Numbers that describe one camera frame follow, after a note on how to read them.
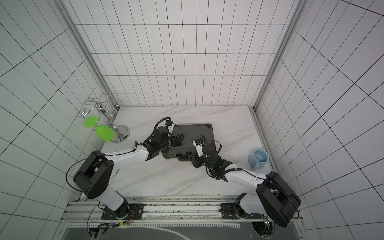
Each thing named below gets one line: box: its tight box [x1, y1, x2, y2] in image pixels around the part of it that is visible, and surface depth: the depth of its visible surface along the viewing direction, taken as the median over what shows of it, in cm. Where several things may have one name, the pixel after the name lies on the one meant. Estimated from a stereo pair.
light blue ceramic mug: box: [248, 148, 270, 172], surface depth 87 cm
